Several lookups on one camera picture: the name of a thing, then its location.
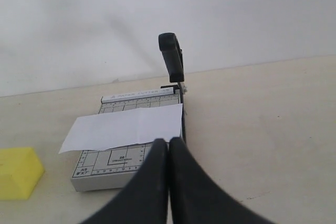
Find yellow foam cube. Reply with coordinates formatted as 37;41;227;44
1;147;45;200

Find black cutter blade arm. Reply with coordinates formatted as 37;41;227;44
158;32;187;94

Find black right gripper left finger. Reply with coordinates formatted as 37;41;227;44
88;139;168;224

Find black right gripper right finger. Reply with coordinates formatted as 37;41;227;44
169;137;268;224

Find grey paper cutter base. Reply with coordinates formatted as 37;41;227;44
70;84;186;192

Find white paper sheet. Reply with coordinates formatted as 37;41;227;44
59;103;183;154

